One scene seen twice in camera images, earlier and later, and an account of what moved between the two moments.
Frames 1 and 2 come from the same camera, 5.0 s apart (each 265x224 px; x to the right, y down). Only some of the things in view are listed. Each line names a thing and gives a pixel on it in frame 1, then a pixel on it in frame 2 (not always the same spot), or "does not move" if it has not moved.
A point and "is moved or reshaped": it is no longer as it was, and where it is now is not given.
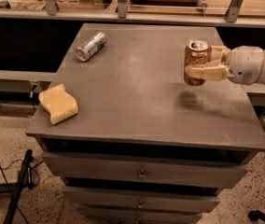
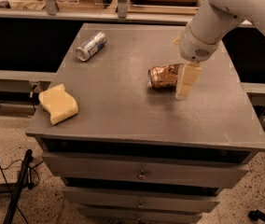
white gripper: x=245 y=64 -> x=195 y=48
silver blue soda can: x=90 y=47 does not move
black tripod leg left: x=24 y=181 does not move
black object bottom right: x=258 y=215 does not move
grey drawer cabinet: x=133 y=143 does not move
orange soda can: x=198 y=52 is moved or reshaped
